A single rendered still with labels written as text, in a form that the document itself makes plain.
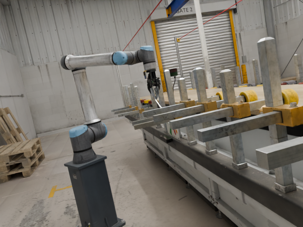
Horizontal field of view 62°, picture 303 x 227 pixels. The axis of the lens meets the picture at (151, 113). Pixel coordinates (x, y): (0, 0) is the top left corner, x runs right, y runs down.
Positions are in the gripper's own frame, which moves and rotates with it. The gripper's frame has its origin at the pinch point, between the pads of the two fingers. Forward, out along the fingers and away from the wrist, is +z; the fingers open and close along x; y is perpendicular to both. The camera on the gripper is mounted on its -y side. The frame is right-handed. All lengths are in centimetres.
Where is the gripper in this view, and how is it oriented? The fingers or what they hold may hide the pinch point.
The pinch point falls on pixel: (155, 97)
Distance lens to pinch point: 183.7
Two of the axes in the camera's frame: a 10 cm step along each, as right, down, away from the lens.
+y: 2.3, 0.7, -9.7
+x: 9.5, -2.2, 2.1
